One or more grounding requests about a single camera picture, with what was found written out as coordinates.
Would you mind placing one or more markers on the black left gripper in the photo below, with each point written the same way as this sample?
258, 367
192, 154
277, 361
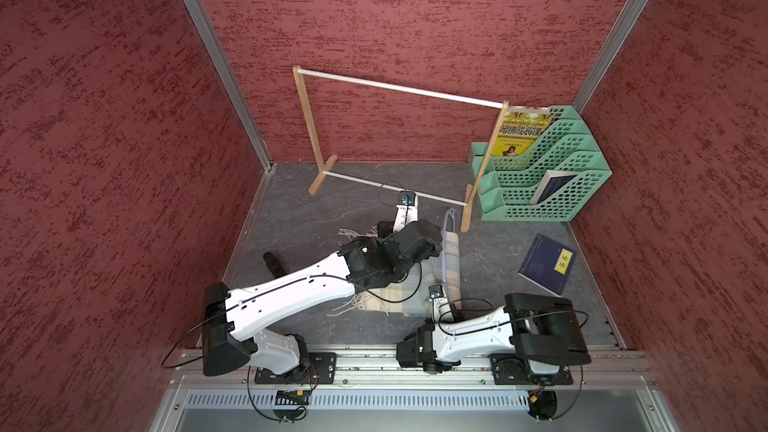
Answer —
385, 228

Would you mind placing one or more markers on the blue beige plaid scarf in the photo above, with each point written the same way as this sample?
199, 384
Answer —
425, 293

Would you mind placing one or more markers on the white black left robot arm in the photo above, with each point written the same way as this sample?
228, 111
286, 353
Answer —
235, 330

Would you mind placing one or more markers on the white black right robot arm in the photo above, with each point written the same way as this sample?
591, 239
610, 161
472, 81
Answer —
542, 333

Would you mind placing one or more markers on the small black cylinder object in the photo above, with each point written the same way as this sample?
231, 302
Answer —
274, 265

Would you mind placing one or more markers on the dark blue book yellow label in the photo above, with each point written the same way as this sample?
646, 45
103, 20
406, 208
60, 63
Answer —
548, 264

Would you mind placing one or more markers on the green plastic file organizer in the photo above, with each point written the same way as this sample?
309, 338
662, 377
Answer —
543, 164

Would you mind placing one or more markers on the dark book in organizer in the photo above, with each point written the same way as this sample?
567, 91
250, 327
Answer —
550, 183

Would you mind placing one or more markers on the yellow book in organizer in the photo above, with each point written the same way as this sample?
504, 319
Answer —
519, 130

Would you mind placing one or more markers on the aluminium corner profile left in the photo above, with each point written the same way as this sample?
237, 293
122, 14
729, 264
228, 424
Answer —
211, 42

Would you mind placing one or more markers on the aluminium corner profile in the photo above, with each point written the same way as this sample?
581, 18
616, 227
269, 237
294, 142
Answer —
620, 31
211, 42

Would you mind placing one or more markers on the aluminium corner profile right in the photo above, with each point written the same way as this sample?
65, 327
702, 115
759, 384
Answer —
620, 31

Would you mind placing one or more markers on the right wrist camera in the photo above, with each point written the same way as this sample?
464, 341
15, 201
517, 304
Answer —
436, 292

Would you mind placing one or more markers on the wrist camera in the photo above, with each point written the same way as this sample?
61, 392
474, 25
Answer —
407, 199
436, 292

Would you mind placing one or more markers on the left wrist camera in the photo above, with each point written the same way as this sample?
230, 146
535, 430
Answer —
407, 199

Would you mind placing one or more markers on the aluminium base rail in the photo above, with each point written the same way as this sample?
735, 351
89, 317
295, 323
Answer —
375, 367

